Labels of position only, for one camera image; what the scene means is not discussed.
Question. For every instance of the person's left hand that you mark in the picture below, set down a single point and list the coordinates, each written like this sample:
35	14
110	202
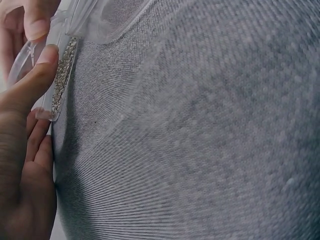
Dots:
17	155

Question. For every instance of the person's right hand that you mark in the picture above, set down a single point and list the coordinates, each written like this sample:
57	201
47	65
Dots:
15	22

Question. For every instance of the person's right fingers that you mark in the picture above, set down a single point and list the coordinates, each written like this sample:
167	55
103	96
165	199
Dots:
37	22

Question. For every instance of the clear glasses with rhinestone temple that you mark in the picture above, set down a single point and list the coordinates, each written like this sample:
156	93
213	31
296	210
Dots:
63	72

